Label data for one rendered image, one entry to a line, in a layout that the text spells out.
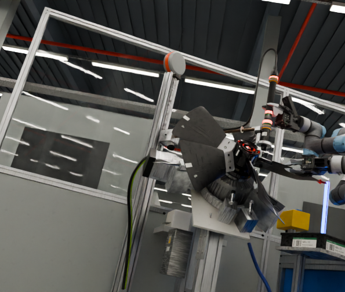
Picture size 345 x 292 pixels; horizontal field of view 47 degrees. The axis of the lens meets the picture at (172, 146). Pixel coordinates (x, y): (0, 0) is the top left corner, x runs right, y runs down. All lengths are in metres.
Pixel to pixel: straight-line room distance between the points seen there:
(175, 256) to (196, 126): 0.62
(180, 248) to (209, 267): 0.21
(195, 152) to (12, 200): 1.15
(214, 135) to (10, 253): 1.25
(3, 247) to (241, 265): 1.36
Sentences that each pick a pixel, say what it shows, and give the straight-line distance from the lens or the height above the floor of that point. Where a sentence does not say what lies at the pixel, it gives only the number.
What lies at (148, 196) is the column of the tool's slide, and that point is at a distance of 2.25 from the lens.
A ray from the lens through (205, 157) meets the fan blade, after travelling 1.65.
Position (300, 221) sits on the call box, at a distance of 2.17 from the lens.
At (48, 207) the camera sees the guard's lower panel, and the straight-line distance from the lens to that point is 2.33.
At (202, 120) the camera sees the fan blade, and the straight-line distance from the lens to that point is 1.90.
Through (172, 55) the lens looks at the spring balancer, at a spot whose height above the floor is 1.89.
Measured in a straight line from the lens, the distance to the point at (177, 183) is 1.76.
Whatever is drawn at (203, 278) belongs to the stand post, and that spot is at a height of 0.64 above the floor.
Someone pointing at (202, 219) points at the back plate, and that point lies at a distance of 1.73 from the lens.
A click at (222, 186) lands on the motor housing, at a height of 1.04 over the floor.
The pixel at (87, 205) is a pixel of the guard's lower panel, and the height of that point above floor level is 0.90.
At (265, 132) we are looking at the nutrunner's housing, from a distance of 1.90.
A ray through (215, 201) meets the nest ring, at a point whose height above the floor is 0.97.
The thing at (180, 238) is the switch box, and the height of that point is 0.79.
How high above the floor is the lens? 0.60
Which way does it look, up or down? 19 degrees up
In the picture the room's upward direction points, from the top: 13 degrees clockwise
